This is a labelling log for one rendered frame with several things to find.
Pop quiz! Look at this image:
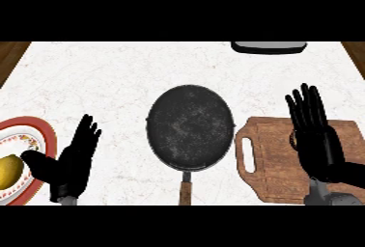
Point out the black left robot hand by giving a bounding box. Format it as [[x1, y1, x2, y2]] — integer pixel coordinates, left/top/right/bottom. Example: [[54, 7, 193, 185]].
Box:
[[20, 113, 102, 204]]

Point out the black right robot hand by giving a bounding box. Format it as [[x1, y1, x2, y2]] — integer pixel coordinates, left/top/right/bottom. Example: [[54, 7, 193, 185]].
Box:
[[283, 82, 365, 190]]

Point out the wooden cutting board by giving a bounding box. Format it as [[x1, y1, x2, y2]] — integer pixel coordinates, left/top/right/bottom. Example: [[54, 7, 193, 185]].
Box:
[[233, 116, 365, 206]]

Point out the dark grey appliance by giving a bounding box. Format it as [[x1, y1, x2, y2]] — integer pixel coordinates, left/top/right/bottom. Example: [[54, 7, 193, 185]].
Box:
[[229, 41, 307, 55]]

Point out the yellow lemon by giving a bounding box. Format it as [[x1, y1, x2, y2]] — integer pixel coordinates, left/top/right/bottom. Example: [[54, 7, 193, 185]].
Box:
[[0, 153, 25, 191]]

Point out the black frying pan wooden handle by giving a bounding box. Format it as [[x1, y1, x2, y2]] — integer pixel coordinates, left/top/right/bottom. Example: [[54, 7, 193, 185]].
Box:
[[143, 84, 236, 206]]

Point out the red rimmed patterned plate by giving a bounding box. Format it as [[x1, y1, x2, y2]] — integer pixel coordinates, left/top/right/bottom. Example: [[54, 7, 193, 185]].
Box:
[[0, 116, 59, 206]]

